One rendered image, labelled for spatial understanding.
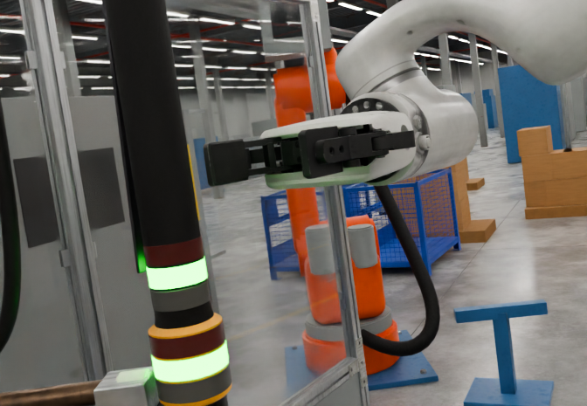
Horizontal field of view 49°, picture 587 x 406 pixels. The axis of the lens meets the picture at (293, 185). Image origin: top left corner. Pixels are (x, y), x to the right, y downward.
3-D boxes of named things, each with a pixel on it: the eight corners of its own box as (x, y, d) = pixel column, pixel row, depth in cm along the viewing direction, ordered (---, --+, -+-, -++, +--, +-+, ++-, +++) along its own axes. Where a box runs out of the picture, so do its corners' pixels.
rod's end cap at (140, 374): (111, 380, 37) (145, 375, 37) (120, 367, 39) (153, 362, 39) (116, 413, 37) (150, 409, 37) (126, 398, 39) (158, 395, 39)
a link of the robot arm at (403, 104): (438, 179, 57) (424, 183, 55) (354, 184, 63) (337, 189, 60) (428, 84, 57) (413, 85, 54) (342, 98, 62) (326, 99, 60)
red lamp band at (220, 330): (142, 363, 36) (139, 342, 36) (160, 338, 40) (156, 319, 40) (220, 354, 36) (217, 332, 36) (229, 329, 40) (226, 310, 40)
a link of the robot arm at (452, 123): (392, 65, 59) (447, 151, 57) (449, 66, 69) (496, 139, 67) (329, 118, 63) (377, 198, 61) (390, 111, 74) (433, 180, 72)
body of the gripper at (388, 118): (433, 176, 55) (370, 196, 46) (334, 183, 62) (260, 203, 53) (424, 89, 55) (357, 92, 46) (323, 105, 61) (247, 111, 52)
